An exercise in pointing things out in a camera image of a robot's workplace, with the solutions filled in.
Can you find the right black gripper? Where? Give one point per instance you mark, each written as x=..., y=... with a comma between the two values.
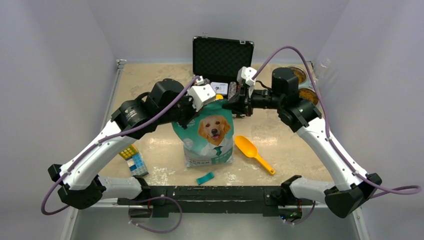
x=243, y=103

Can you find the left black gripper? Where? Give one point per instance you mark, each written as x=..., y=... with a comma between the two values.
x=192, y=113

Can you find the green pet food bag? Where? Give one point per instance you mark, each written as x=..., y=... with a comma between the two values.
x=208, y=138

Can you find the yellow plastic scoop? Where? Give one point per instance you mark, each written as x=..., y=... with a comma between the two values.
x=251, y=151

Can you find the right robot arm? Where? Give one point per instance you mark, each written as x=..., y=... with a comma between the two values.
x=351, y=185

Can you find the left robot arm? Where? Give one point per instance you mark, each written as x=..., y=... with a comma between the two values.
x=78, y=182

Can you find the double steel pet bowl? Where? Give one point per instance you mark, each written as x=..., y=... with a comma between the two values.
x=306, y=90

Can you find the black poker chip case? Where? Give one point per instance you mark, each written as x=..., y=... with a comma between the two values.
x=219, y=60

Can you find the teal curved block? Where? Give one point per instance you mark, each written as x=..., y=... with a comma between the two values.
x=204, y=179

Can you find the toy brick block stack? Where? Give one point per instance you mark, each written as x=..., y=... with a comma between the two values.
x=134, y=160

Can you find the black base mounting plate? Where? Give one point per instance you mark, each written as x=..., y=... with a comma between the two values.
x=215, y=198

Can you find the clear glass jar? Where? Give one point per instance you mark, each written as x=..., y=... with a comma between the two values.
x=322, y=70

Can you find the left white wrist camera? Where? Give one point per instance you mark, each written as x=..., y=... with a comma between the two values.
x=201, y=93

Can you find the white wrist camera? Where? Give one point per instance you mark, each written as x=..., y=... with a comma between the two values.
x=247, y=75
x=201, y=93

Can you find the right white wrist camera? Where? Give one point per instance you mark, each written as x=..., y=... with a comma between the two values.
x=247, y=75

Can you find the aluminium frame rail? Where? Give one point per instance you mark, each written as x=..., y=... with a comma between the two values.
x=170, y=102

